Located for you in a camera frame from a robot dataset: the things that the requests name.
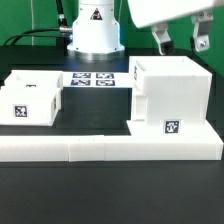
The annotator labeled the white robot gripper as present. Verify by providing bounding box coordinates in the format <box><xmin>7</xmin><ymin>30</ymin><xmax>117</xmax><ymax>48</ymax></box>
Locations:
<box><xmin>127</xmin><ymin>0</ymin><xmax>215</xmax><ymax>55</ymax></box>

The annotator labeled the white drawer cabinet box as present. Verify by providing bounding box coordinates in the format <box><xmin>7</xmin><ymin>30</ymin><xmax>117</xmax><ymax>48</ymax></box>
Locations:
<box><xmin>129</xmin><ymin>56</ymin><xmax>212</xmax><ymax>126</ymax></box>

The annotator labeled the white front drawer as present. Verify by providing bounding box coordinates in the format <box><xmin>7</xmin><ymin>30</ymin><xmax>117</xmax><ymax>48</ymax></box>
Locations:
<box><xmin>0</xmin><ymin>87</ymin><xmax>61</xmax><ymax>126</ymax></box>

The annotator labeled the white drawer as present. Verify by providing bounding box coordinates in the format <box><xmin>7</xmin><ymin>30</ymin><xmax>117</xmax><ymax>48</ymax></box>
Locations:
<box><xmin>4</xmin><ymin>70</ymin><xmax>63</xmax><ymax>90</ymax></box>
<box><xmin>0</xmin><ymin>87</ymin><xmax>61</xmax><ymax>126</ymax></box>

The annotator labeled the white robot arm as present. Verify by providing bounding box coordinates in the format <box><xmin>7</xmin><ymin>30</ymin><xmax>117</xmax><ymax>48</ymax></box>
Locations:
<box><xmin>67</xmin><ymin>0</ymin><xmax>224</xmax><ymax>60</ymax></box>

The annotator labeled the white rear drawer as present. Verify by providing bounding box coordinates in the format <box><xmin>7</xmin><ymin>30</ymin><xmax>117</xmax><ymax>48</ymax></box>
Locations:
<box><xmin>4</xmin><ymin>70</ymin><xmax>63</xmax><ymax>90</ymax></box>

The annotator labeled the white marker sheet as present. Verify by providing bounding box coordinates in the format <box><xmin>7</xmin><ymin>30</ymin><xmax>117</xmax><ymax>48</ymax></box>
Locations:
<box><xmin>63</xmin><ymin>72</ymin><xmax>133</xmax><ymax>88</ymax></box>

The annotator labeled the white L-shaped fence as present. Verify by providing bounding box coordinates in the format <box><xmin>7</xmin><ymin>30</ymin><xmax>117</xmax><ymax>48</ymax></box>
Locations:
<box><xmin>0</xmin><ymin>122</ymin><xmax>223</xmax><ymax>162</ymax></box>

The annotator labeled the black cable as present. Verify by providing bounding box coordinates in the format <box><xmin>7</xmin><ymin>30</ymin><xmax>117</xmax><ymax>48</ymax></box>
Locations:
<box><xmin>3</xmin><ymin>0</ymin><xmax>73</xmax><ymax>47</ymax></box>

